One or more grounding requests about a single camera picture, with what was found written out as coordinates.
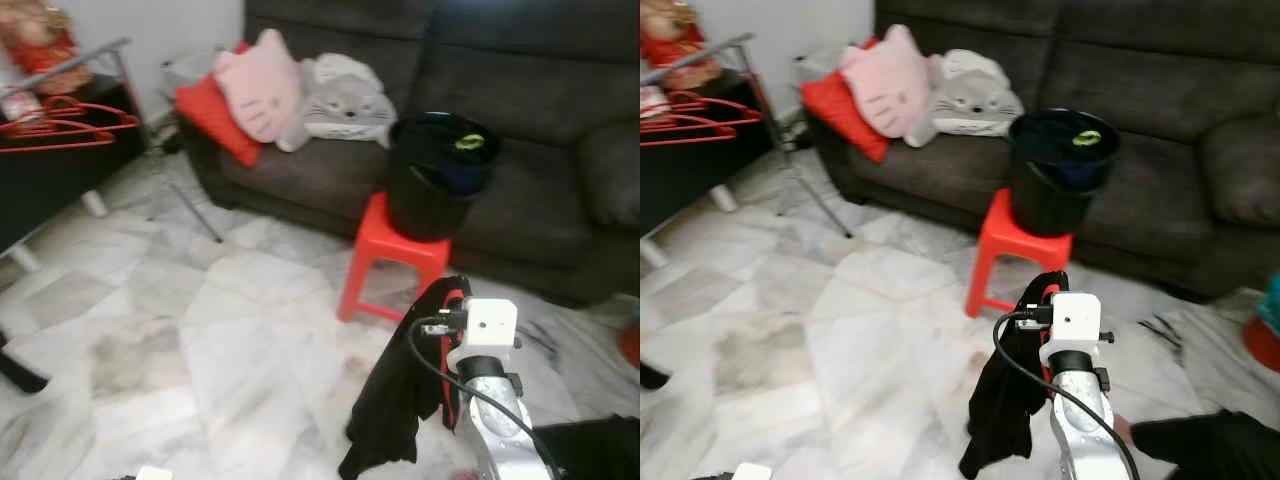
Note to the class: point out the black shirt red stripe collar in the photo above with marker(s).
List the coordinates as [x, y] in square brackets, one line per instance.
[400, 380]
[1010, 390]

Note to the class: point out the person forearm black sleeve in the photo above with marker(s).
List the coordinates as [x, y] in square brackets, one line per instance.
[1210, 445]
[590, 450]

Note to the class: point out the person bare hand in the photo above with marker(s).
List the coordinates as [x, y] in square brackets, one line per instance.
[1123, 432]

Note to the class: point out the red plastic stool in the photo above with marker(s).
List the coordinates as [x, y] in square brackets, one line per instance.
[1010, 250]
[385, 250]

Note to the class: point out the black plastic bucket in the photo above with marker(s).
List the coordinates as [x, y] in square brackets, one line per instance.
[430, 210]
[1055, 205]

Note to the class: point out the red round bin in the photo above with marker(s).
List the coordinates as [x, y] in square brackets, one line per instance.
[1262, 340]
[630, 345]

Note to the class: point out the black garment green logo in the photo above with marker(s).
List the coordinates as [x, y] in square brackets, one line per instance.
[450, 135]
[1070, 130]

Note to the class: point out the person foot in black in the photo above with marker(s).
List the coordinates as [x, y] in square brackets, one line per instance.
[20, 365]
[652, 377]

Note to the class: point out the grey Totoro plush cushion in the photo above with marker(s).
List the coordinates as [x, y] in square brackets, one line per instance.
[345, 105]
[975, 100]

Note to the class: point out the teal bag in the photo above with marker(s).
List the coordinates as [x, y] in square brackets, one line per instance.
[1272, 300]

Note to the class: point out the dark grey fabric sofa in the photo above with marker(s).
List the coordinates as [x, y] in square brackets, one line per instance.
[1160, 90]
[530, 90]

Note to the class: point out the pink cat face cushion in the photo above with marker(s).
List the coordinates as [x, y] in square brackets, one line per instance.
[262, 90]
[890, 85]

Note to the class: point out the black low TV cabinet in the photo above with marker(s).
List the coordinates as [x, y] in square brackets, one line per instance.
[690, 180]
[50, 180]

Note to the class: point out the red cushion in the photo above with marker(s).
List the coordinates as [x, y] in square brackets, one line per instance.
[845, 115]
[215, 125]

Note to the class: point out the white tissue pack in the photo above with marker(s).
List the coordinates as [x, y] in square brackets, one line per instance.
[652, 100]
[20, 103]

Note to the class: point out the light grey folded cloth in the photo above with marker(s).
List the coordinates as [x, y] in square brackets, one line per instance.
[815, 72]
[185, 75]

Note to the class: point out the silver metal clothes rack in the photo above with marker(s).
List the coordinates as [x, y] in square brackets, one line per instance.
[70, 66]
[700, 62]

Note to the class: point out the red laughing Buddha statue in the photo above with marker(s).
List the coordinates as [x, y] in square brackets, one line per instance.
[35, 35]
[670, 35]

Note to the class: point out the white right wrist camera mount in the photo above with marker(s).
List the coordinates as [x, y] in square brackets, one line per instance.
[490, 325]
[1075, 320]

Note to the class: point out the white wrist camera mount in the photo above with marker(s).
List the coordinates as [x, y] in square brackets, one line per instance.
[152, 474]
[490, 325]
[1075, 320]
[750, 472]

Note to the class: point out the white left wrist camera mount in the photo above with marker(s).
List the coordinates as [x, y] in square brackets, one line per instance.
[152, 474]
[750, 472]

